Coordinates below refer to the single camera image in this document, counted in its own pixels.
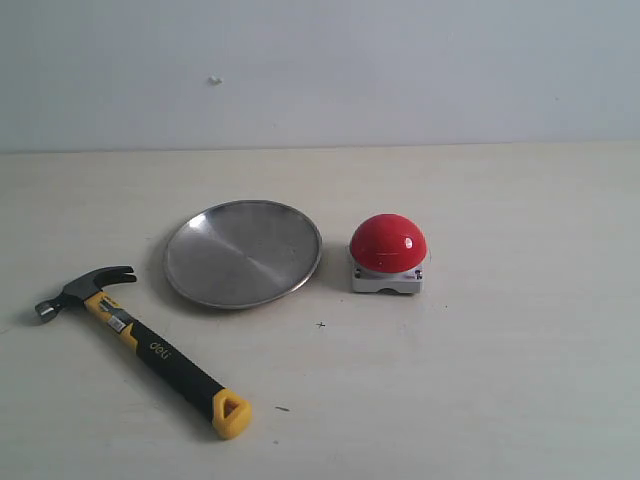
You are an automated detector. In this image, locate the yellow black claw hammer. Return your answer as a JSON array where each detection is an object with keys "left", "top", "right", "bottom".
[{"left": 35, "top": 266, "right": 252, "bottom": 440}]

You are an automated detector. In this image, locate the red dome push button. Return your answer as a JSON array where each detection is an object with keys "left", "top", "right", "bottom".
[{"left": 349, "top": 213, "right": 429, "bottom": 295}]

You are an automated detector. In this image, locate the round steel plate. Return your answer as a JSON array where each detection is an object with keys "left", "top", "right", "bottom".
[{"left": 163, "top": 200, "right": 323, "bottom": 310}]

